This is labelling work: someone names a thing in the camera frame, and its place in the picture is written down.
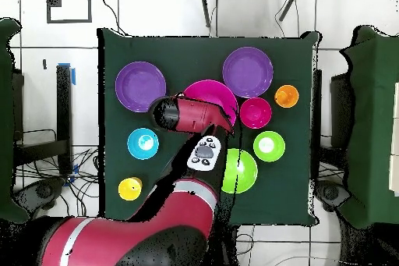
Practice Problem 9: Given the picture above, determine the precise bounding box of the large pink bowl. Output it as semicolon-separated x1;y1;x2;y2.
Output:
182;79;240;127

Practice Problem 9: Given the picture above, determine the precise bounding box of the purple bowl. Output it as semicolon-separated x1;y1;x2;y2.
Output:
114;60;168;113
221;46;274;99

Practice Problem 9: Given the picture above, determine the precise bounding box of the yellow cup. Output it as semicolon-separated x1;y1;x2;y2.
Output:
117;176;143;202

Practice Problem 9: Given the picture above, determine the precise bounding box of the dark green tablecloth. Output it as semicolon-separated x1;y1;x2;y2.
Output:
97;27;322;228

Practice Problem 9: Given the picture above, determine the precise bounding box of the blue bowl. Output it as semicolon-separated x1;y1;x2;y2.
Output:
126;127;161;161

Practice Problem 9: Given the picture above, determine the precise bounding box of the small red bowl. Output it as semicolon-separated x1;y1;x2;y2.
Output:
238;97;273;130

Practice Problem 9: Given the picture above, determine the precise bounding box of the large green bowl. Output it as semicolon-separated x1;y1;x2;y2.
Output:
220;147;259;194

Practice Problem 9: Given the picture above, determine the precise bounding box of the orange cup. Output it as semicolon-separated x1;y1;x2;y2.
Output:
274;83;300;109

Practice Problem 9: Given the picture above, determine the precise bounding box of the small green bowl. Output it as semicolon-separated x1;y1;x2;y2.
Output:
252;130;287;163

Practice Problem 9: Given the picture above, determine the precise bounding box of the black stand with blue tape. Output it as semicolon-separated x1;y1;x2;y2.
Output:
13;62;77;176

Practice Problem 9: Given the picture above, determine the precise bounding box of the black floor stand base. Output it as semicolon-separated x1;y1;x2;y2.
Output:
12;176;66;212
314;179;351;212

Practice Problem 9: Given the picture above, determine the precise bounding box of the green covered side table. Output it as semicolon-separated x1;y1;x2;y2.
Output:
337;24;399;230
0;17;30;225

